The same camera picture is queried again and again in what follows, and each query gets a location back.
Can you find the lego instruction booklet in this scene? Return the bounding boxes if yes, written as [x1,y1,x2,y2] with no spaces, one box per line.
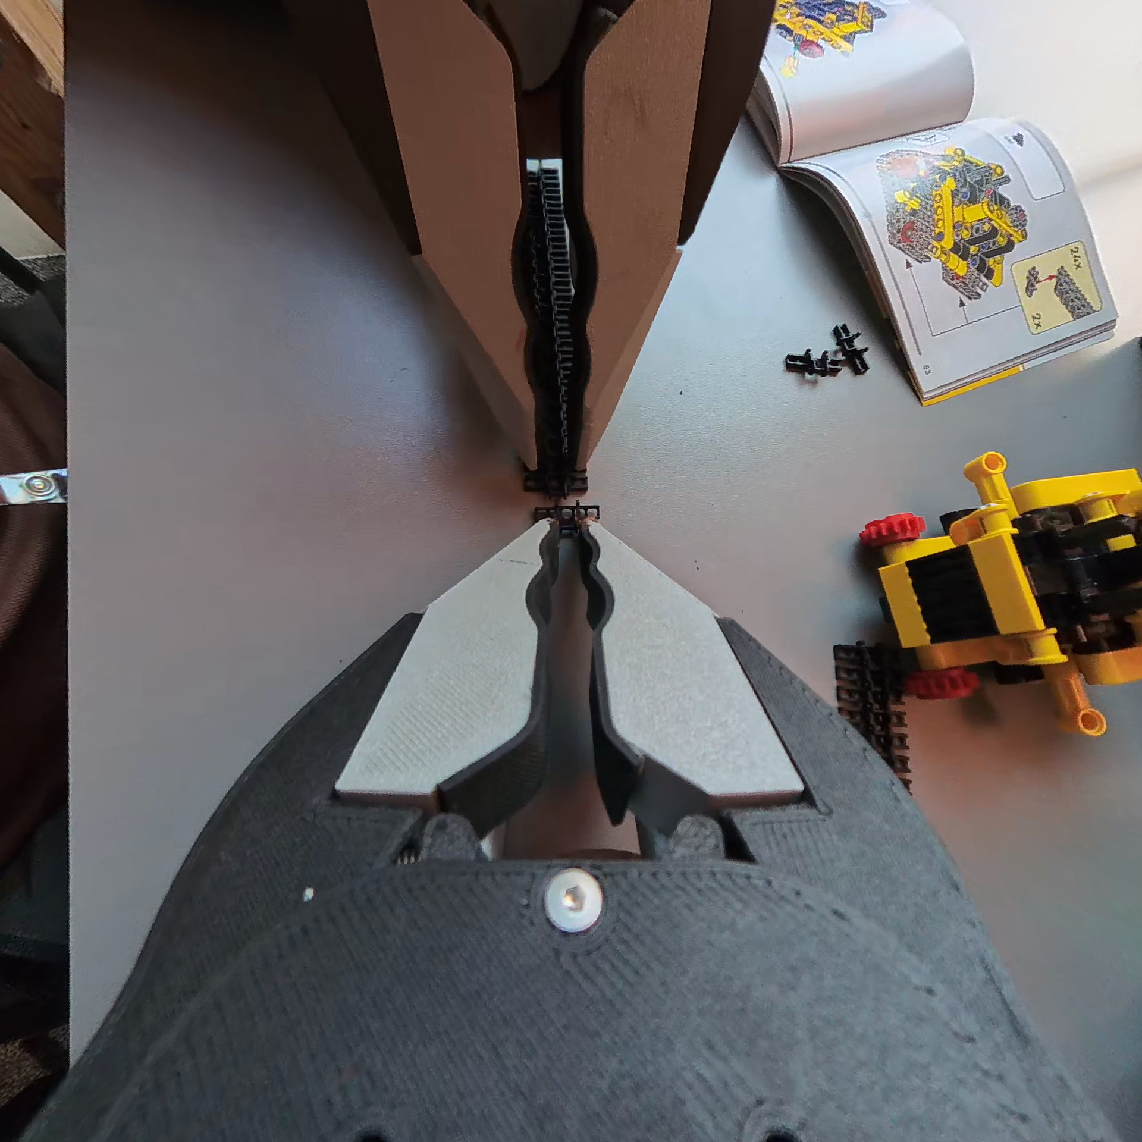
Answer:
[746,0,1121,408]

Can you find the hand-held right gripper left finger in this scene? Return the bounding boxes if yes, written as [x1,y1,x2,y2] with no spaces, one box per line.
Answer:
[336,520,563,838]

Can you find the yellow lego bulldozer model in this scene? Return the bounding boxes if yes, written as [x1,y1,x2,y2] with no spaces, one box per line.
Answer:
[860,452,1142,737]

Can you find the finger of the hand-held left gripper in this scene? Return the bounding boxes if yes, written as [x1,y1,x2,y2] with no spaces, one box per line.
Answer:
[578,0,713,466]
[368,0,542,472]

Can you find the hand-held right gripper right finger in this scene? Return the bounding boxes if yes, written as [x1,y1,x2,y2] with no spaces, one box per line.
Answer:
[581,522,807,840]

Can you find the brown wooden cabinet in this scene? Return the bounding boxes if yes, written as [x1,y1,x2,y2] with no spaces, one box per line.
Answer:
[0,0,66,249]

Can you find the black office chair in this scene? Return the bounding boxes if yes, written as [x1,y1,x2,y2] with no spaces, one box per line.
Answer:
[0,245,69,394]

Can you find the pile of track pieces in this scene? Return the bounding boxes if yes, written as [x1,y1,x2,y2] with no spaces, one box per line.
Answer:
[785,324,872,381]

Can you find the person's torso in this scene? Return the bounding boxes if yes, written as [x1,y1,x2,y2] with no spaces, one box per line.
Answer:
[0,343,71,880]

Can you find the black lego track strip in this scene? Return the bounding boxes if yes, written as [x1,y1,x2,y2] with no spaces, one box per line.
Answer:
[523,159,595,495]
[834,641,916,793]

